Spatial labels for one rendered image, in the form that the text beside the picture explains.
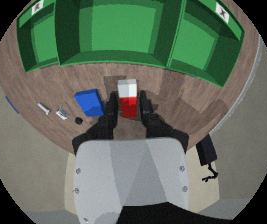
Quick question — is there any green rack of bins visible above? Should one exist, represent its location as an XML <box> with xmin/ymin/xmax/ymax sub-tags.
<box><xmin>16</xmin><ymin>0</ymin><xmax>245</xmax><ymax>88</ymax></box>

